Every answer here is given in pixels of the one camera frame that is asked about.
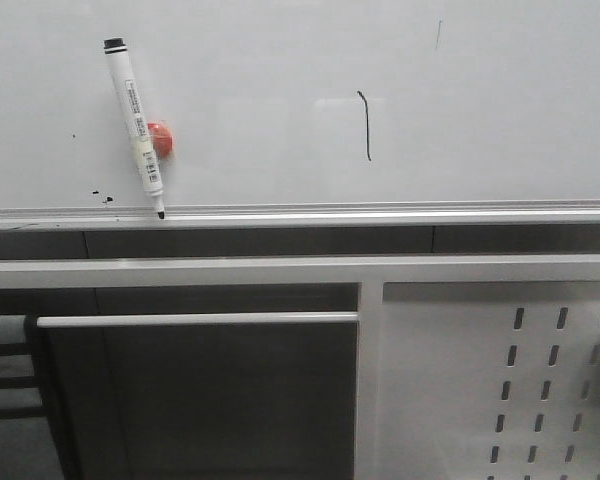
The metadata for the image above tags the white metal stand frame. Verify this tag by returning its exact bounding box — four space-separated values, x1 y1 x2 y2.
0 254 600 479

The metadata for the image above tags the white perforated pegboard panel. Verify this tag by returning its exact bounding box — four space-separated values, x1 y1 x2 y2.
376 282 600 479

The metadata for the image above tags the dark grey panel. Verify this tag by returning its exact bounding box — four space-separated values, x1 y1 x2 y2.
38 283 358 479

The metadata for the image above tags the white black whiteboard marker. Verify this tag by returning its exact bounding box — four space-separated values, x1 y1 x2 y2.
103 37 166 220

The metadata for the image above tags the whiteboard with aluminium frame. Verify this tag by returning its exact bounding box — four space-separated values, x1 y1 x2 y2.
0 1 600 230

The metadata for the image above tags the white horizontal handle bar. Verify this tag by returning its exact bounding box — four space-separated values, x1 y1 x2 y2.
36 311 359 329

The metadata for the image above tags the red round magnet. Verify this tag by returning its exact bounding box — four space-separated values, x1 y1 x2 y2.
147 122 173 158

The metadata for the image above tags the black chair frame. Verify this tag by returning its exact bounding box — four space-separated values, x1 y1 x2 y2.
0 313 84 480

